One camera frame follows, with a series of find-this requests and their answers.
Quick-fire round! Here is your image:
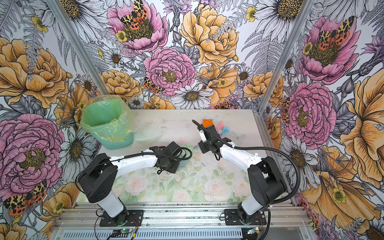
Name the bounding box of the light green paper scrap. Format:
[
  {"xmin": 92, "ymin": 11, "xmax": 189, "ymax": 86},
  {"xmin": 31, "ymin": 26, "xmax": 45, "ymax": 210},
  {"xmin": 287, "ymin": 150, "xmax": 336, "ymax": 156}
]
[{"xmin": 184, "ymin": 144, "xmax": 196, "ymax": 153}]

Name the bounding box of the aluminium rail frame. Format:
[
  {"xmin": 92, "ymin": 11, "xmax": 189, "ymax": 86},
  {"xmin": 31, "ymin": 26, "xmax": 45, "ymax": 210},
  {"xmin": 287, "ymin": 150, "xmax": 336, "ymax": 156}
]
[{"xmin": 52, "ymin": 203, "xmax": 316, "ymax": 240}]

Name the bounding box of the right black corrugated cable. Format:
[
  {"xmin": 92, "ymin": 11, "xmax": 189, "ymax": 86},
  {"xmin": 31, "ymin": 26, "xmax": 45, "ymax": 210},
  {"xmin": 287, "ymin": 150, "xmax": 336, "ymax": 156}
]
[{"xmin": 191, "ymin": 119, "xmax": 301, "ymax": 240}]

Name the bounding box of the green bin with bag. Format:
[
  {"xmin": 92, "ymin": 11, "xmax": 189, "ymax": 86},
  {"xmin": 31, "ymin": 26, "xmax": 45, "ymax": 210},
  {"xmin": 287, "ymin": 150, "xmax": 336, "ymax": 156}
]
[{"xmin": 80, "ymin": 95, "xmax": 135, "ymax": 150}]

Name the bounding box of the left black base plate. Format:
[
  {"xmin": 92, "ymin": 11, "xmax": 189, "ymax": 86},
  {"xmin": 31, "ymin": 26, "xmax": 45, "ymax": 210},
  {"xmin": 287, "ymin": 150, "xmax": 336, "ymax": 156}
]
[{"xmin": 100, "ymin": 210, "xmax": 144, "ymax": 227}]

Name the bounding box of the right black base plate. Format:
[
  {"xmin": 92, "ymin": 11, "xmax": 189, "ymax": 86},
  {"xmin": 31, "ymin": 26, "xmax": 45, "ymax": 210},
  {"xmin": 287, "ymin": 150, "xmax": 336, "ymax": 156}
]
[{"xmin": 224, "ymin": 209, "xmax": 267, "ymax": 226}]

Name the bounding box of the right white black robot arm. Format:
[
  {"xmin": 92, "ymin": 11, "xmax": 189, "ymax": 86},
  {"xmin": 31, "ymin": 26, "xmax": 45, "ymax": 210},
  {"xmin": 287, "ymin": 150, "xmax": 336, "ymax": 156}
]
[{"xmin": 193, "ymin": 120, "xmax": 288, "ymax": 225}]

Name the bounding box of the orange paper scrap far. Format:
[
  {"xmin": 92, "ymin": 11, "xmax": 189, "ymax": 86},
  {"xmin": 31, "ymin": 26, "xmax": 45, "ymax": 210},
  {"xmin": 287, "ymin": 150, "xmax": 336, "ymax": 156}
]
[{"xmin": 203, "ymin": 119, "xmax": 214, "ymax": 128}]

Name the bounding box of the light blue paper scrap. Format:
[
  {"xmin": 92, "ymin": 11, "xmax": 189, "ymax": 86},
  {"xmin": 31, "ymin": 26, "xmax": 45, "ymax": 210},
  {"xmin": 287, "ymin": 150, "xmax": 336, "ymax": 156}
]
[{"xmin": 222, "ymin": 127, "xmax": 230, "ymax": 135}]

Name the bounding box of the grey-green plastic dustpan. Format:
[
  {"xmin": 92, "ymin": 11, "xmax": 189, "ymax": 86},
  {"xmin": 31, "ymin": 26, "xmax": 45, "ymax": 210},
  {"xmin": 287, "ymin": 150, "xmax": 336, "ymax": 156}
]
[{"xmin": 179, "ymin": 150, "xmax": 192, "ymax": 168}]

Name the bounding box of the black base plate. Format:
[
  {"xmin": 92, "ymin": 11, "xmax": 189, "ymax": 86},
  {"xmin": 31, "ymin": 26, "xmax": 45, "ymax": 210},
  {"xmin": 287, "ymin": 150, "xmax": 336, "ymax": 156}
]
[
  {"xmin": 100, "ymin": 210, "xmax": 144, "ymax": 227},
  {"xmin": 224, "ymin": 209, "xmax": 267, "ymax": 226}
]

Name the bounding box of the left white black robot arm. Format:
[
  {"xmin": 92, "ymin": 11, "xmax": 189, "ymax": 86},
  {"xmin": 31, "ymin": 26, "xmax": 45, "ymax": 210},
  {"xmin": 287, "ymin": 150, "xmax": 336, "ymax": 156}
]
[{"xmin": 76, "ymin": 142, "xmax": 193, "ymax": 226}]

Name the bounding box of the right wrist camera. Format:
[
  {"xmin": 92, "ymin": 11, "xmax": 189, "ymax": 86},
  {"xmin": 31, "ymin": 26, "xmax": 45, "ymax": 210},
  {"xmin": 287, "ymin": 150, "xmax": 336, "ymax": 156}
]
[{"xmin": 199, "ymin": 129, "xmax": 207, "ymax": 143}]

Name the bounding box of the pink paper scrap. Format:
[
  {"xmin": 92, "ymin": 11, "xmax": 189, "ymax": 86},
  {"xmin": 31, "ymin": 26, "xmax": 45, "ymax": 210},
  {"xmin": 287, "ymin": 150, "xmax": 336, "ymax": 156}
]
[{"xmin": 216, "ymin": 121, "xmax": 225, "ymax": 130}]

